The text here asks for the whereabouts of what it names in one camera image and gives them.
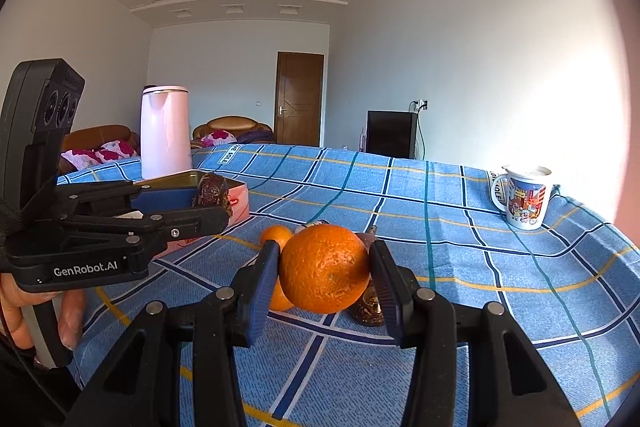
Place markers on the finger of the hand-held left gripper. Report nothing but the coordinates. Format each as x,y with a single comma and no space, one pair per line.
190,222
160,196

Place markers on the pink electric kettle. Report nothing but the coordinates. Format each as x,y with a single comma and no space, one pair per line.
165,132

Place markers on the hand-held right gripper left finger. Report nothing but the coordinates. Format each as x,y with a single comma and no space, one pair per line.
262,294

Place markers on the person's left hand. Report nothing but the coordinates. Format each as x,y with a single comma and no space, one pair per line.
72,322

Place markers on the brown leather sofa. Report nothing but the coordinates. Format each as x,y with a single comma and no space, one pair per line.
95,138

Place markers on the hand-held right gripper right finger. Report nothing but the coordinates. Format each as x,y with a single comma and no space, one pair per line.
385,294

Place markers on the brown leather armchair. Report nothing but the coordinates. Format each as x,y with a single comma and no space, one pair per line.
235,123

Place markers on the wall socket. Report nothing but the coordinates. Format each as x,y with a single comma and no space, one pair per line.
421,104

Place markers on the small orange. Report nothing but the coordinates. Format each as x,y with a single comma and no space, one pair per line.
275,237
281,298

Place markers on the black cabinet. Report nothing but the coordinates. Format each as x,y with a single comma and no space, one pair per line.
391,134

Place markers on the white cartoon print mug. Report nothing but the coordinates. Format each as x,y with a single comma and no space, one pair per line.
525,199

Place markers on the pink tin box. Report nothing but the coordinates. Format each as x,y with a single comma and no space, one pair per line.
239,207

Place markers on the large orange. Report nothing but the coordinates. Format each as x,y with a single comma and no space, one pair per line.
325,269

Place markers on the dark patterned snack packet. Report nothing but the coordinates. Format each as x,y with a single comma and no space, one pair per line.
316,224
369,309
369,239
214,194

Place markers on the floral pink pillow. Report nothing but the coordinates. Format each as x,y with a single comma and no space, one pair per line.
102,154
218,138

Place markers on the brown wooden door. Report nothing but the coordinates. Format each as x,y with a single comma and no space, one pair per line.
299,99

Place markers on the blue checked tablecloth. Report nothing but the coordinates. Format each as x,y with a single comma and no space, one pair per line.
450,257

